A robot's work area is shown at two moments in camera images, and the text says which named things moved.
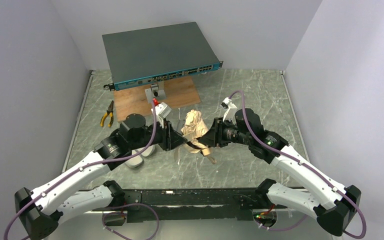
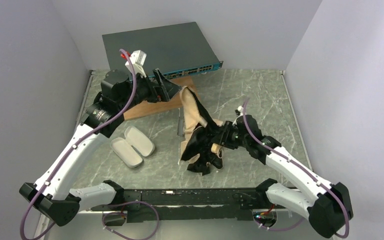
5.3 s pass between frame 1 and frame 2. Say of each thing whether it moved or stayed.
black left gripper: moved
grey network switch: stayed
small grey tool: stayed
